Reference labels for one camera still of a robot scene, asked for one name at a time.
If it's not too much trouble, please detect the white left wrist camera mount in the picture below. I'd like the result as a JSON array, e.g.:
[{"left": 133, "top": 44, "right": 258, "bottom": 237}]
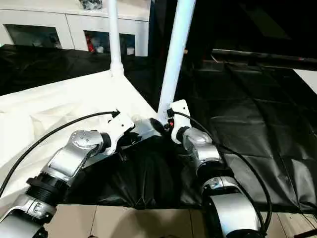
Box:
[{"left": 106, "top": 109, "right": 136, "bottom": 156}]

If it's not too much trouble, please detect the black bar with red light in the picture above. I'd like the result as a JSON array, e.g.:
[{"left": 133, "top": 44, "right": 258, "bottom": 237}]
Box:
[{"left": 212, "top": 49, "right": 317, "bottom": 69}]

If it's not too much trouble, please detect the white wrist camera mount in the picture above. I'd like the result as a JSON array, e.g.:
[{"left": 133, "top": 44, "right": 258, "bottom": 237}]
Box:
[
  {"left": 106, "top": 109, "right": 136, "bottom": 156},
  {"left": 167, "top": 99, "right": 191, "bottom": 145}
]

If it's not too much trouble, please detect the white cabinet with glass doors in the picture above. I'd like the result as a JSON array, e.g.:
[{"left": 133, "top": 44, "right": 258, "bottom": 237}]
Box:
[{"left": 0, "top": 0, "right": 151, "bottom": 57}]

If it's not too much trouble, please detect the flat white board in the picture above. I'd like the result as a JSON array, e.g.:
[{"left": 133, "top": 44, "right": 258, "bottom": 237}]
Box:
[{"left": 293, "top": 69, "right": 317, "bottom": 96}]

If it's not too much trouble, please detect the black mat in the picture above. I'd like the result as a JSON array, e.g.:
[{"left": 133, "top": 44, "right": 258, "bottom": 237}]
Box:
[{"left": 0, "top": 44, "right": 317, "bottom": 214}]

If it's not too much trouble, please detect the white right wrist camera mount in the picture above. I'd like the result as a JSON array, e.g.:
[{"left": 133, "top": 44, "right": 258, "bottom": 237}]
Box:
[{"left": 167, "top": 99, "right": 191, "bottom": 145}]

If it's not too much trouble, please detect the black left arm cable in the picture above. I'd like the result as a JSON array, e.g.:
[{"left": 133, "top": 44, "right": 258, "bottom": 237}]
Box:
[{"left": 0, "top": 110, "right": 121, "bottom": 197}]

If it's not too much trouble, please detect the white plastic table leg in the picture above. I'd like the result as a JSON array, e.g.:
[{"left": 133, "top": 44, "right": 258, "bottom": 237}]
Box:
[
  {"left": 107, "top": 0, "right": 124, "bottom": 77},
  {"left": 157, "top": 0, "right": 196, "bottom": 124}
]

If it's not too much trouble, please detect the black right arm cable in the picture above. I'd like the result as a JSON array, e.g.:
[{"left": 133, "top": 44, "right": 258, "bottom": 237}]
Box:
[{"left": 169, "top": 109, "right": 273, "bottom": 238}]

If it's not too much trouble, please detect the dark object on cabinet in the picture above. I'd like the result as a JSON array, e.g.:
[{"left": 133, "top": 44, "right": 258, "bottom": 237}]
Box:
[{"left": 79, "top": 0, "right": 104, "bottom": 10}]

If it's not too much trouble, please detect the white plastic table top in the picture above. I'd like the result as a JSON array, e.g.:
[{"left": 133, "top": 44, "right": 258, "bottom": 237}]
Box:
[{"left": 0, "top": 69, "right": 164, "bottom": 207}]

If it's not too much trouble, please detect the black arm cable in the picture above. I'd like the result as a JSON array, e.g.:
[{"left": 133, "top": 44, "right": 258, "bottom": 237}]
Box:
[
  {"left": 169, "top": 109, "right": 273, "bottom": 238},
  {"left": 0, "top": 110, "right": 121, "bottom": 197}
]

